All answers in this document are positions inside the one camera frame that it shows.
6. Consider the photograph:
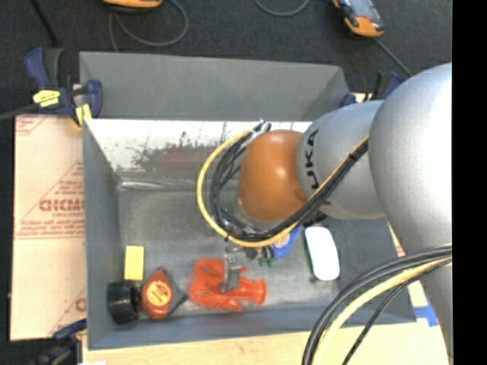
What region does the black ribbed round cap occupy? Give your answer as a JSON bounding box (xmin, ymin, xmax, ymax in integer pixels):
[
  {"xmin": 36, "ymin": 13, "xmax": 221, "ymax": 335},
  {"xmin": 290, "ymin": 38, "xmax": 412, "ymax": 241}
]
[{"xmin": 107, "ymin": 281, "xmax": 142, "ymax": 325}]

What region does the orange teardrop tape measure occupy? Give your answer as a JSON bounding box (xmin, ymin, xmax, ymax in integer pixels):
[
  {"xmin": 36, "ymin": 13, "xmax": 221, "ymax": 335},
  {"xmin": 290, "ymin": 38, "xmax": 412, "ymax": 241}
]
[{"xmin": 139, "ymin": 267, "xmax": 188, "ymax": 321}]

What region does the orange toy lobster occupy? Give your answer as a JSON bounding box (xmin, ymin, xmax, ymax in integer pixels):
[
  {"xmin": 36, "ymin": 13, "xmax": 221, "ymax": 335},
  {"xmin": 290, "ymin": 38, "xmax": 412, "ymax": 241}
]
[{"xmin": 187, "ymin": 258, "xmax": 267, "ymax": 312}]

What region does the brown cardboard board, red print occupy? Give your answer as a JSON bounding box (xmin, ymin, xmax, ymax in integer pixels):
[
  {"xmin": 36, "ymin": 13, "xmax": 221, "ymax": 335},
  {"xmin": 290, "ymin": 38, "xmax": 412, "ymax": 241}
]
[{"xmin": 9, "ymin": 113, "xmax": 88, "ymax": 341}]

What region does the grey metal bin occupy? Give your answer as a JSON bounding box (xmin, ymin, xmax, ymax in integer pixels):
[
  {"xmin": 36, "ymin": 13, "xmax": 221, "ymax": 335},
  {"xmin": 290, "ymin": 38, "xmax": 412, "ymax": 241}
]
[{"xmin": 78, "ymin": 50, "xmax": 416, "ymax": 350}]

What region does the yellow sponge block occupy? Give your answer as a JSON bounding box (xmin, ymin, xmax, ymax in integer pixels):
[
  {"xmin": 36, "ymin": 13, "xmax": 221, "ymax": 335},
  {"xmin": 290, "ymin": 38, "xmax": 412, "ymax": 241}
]
[{"xmin": 123, "ymin": 245, "xmax": 146, "ymax": 281}]

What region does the blue thing with round label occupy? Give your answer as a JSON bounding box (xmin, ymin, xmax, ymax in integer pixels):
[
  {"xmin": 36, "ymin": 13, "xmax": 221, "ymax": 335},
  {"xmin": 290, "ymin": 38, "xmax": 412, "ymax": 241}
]
[{"xmin": 271, "ymin": 224, "xmax": 305, "ymax": 260}]

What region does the white computer mouse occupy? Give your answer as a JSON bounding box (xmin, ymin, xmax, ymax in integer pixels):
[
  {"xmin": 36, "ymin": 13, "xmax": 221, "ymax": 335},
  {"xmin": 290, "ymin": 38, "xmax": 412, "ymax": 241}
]
[{"xmin": 304, "ymin": 225, "xmax": 341, "ymax": 282}]

